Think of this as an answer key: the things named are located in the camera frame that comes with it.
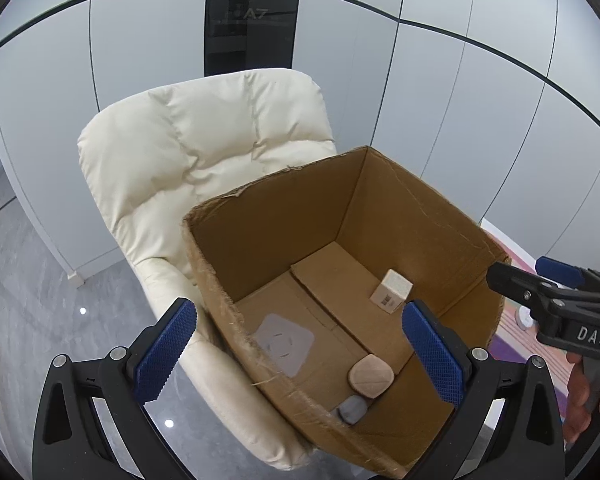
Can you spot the cream padded chair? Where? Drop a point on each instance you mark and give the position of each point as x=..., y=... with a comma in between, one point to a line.
x=180, y=150

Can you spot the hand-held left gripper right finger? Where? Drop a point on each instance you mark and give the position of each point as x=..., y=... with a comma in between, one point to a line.
x=432, y=355

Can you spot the person's right hand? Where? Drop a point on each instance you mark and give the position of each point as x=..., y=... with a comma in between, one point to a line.
x=577, y=390

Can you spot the white table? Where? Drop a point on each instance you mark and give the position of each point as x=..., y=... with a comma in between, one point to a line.
x=495, y=230

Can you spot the white round compact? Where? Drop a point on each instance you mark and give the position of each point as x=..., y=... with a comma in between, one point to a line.
x=524, y=318

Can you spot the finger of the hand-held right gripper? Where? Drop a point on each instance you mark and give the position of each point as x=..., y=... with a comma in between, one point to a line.
x=515, y=282
x=560, y=270

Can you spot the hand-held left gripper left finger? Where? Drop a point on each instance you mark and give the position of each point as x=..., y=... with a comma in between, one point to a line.
x=167, y=347

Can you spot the brown cardboard box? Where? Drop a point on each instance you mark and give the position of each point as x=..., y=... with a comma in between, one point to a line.
x=340, y=240

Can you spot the small cream carton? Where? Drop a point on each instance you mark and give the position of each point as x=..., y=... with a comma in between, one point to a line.
x=391, y=291

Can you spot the rounded square wooden lid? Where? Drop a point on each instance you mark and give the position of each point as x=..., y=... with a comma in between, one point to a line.
x=371, y=377

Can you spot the small white grey gadget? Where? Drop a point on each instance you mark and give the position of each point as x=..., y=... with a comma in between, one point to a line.
x=352, y=408

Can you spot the black glass panel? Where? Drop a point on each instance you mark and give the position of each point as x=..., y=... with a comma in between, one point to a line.
x=250, y=15

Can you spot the striped tablecloth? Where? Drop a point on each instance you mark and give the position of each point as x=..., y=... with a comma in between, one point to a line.
x=517, y=347

